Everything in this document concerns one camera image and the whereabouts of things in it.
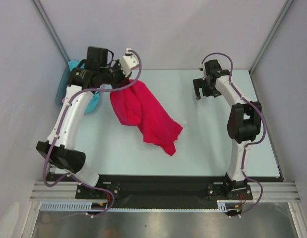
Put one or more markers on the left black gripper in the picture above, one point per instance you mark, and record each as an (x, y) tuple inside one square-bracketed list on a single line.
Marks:
[(123, 80)]

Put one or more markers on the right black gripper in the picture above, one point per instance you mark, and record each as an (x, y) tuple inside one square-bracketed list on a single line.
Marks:
[(203, 87)]

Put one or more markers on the red t shirt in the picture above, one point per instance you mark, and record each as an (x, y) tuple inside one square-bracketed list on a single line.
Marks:
[(137, 106)]

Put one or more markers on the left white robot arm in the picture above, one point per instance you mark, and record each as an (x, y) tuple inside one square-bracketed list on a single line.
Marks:
[(84, 80)]

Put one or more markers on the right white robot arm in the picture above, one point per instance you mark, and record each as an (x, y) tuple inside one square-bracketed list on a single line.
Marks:
[(244, 123)]

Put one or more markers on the cyan t shirt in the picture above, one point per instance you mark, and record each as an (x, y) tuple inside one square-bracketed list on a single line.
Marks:
[(96, 97)]

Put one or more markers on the grey plastic bin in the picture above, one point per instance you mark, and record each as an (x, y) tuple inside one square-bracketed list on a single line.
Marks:
[(61, 92)]

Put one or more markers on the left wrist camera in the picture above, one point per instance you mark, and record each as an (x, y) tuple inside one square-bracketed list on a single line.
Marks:
[(129, 62)]

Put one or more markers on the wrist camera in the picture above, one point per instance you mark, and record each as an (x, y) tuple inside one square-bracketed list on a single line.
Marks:
[(129, 62), (203, 70)]

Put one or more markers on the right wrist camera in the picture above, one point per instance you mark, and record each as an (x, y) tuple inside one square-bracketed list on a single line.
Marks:
[(203, 70)]

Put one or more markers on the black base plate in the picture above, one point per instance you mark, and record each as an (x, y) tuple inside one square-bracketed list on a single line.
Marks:
[(169, 192)]

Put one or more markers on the aluminium frame rail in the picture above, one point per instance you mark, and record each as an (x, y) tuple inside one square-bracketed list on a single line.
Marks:
[(277, 192)]

